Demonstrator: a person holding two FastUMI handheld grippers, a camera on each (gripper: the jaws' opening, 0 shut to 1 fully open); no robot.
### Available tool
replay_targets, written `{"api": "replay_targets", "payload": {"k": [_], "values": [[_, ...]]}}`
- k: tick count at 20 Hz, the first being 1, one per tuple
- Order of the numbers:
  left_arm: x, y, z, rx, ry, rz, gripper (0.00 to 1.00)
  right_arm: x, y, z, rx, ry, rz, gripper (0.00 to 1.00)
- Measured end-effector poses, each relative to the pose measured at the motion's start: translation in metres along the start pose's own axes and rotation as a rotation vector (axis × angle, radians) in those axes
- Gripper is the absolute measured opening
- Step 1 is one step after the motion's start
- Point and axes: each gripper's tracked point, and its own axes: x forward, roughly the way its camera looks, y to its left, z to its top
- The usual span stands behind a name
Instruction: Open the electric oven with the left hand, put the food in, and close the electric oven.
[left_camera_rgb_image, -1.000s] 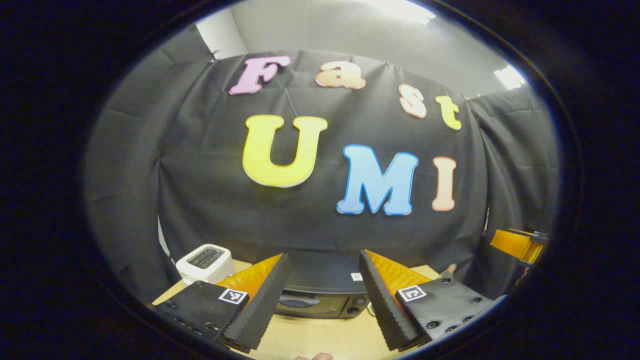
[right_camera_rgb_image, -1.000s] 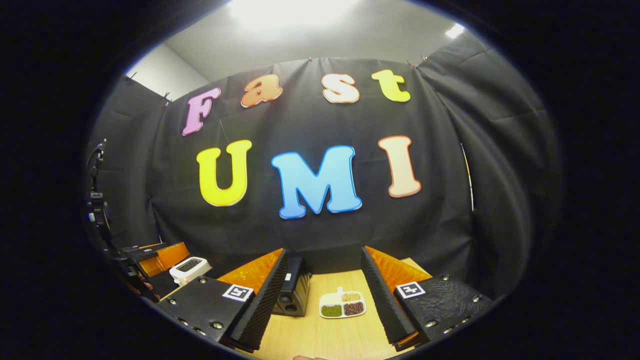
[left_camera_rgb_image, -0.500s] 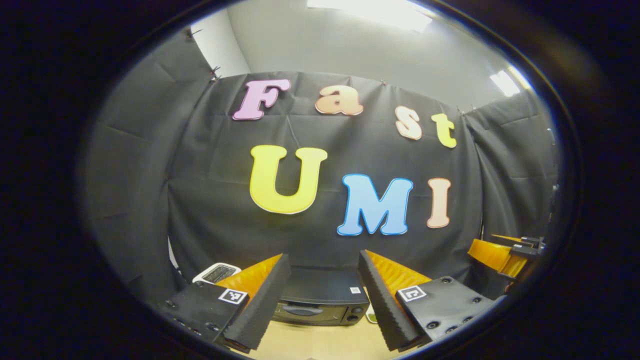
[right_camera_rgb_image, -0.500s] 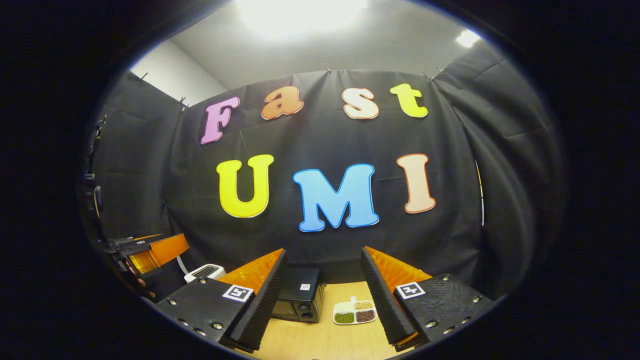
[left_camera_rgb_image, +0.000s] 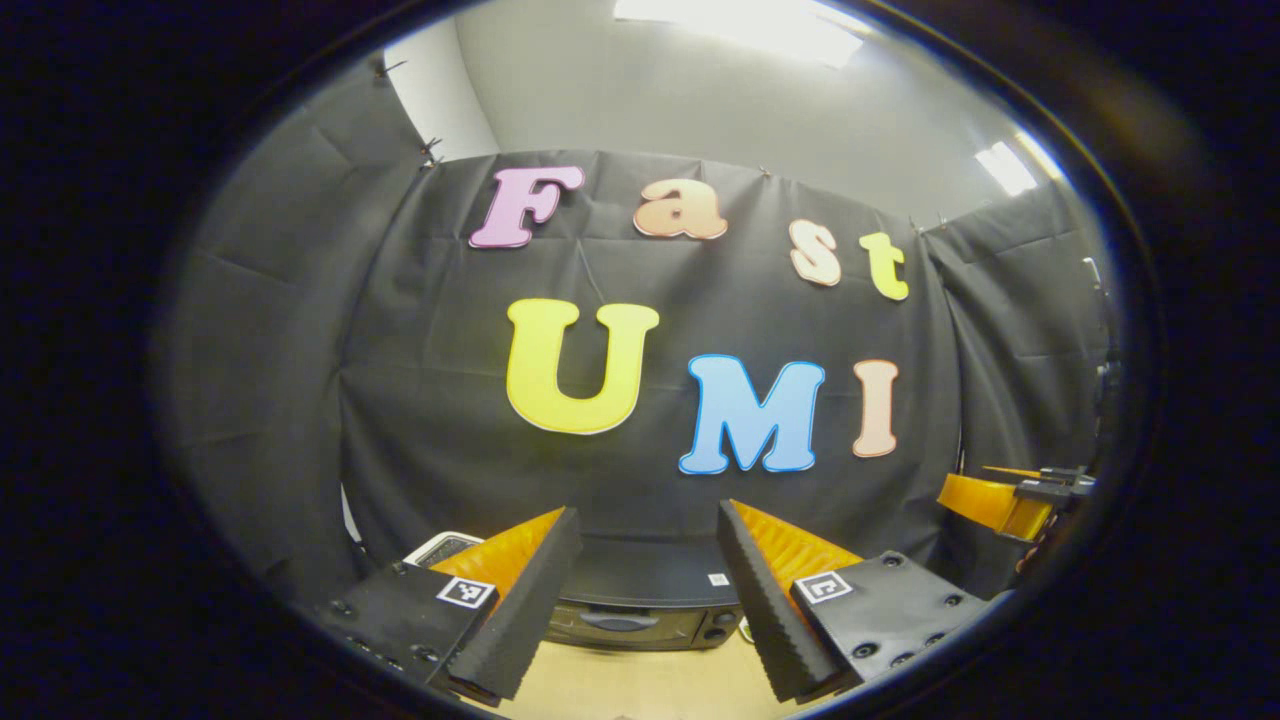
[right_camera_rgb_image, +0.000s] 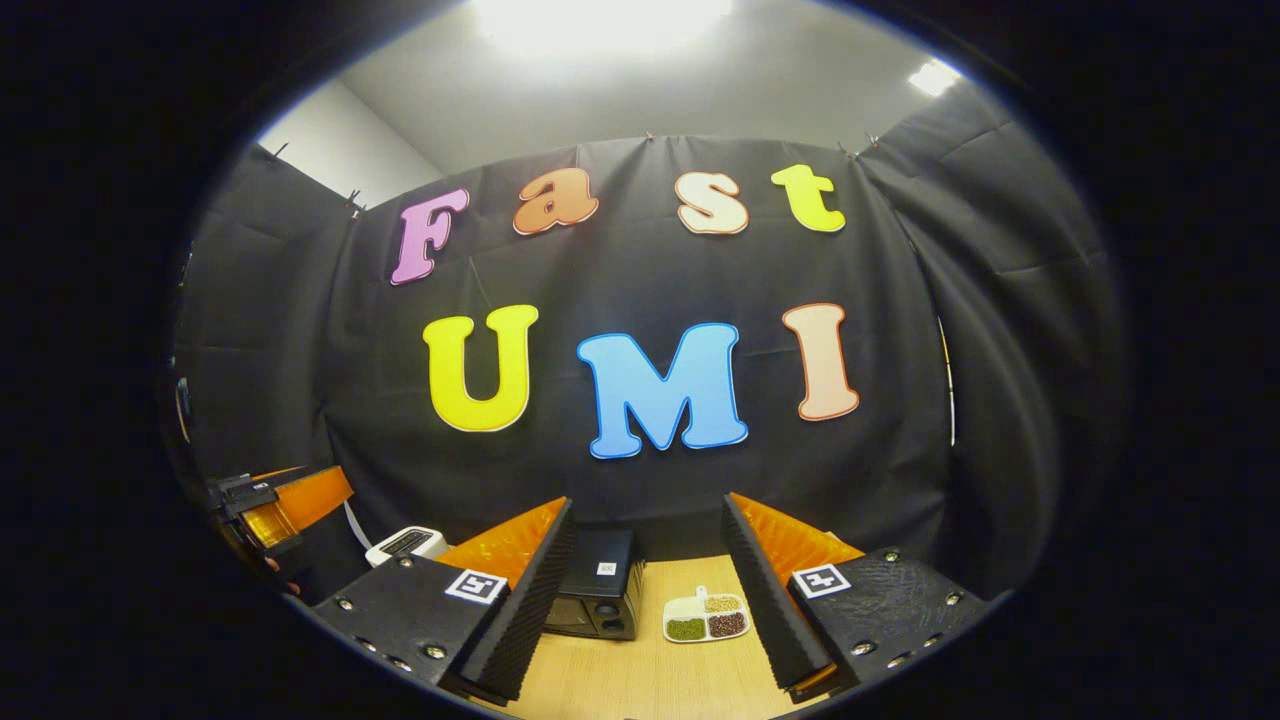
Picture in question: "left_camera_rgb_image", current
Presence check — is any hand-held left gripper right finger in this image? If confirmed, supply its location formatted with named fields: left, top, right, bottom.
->
left=715, top=497, right=993, bottom=705

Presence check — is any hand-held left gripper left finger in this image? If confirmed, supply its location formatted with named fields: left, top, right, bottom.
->
left=313, top=505, right=585, bottom=704

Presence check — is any black electric oven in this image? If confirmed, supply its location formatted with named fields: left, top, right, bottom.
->
left=545, top=533, right=748, bottom=653

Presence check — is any white toaster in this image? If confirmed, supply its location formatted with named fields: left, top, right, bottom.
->
left=402, top=531, right=487, bottom=570

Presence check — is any small ceiling light panel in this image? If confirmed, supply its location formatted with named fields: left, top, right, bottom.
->
left=975, top=128, right=1063, bottom=198

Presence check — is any black backdrop cloth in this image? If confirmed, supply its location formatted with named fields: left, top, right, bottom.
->
left=150, top=55, right=1116, bottom=611

